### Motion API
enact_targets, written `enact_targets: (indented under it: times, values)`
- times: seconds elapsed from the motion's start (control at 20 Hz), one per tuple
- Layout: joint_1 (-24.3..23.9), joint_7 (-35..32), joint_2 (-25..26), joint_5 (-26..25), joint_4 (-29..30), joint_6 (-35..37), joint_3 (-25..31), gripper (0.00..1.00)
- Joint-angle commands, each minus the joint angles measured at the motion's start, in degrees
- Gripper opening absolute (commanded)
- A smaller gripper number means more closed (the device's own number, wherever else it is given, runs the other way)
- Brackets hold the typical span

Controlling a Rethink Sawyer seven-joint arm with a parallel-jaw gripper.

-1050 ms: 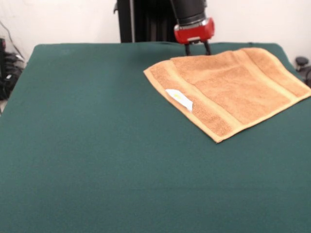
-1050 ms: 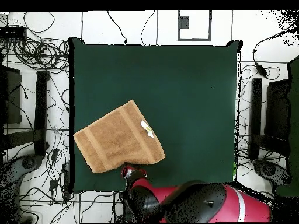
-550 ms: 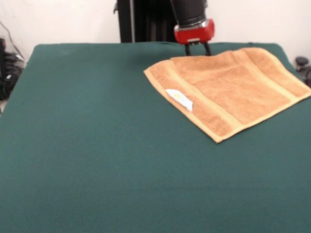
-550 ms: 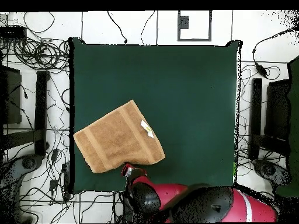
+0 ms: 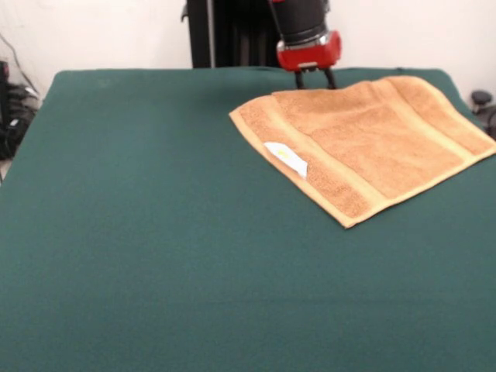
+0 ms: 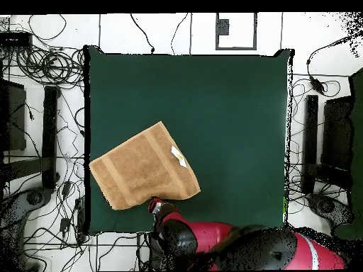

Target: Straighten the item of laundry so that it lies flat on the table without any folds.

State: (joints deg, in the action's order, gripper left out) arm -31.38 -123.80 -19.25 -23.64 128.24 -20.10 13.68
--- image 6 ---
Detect tan terry towel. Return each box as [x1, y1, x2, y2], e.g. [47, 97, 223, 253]
[89, 120, 201, 211]

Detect dark flat panel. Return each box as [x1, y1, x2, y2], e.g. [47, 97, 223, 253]
[322, 96, 353, 171]
[0, 79, 27, 152]

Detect dark green table cloth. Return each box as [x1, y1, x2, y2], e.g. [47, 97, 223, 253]
[84, 45, 296, 236]

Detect dark swivel chair base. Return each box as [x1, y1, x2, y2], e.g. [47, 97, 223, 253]
[0, 187, 52, 229]
[307, 193, 354, 228]

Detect black stand bar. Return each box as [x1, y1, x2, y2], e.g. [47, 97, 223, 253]
[301, 94, 320, 195]
[41, 85, 61, 190]

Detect small grey floor box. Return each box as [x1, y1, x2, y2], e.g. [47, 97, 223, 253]
[218, 18, 230, 36]

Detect black electronics box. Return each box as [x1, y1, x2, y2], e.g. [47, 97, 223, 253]
[0, 31, 34, 48]

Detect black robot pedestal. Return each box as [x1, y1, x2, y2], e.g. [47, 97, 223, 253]
[147, 233, 165, 271]

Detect black cable with plug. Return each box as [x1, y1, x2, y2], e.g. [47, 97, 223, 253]
[129, 13, 156, 55]

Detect thin black cable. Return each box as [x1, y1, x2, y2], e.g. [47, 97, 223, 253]
[170, 12, 189, 55]

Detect grey square floor frame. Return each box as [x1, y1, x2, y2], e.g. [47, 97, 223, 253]
[215, 12, 258, 51]

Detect coiled black cables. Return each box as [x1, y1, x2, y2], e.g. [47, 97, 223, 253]
[15, 45, 85, 86]

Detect black cable with adapter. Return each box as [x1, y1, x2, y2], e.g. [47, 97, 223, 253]
[306, 33, 363, 98]

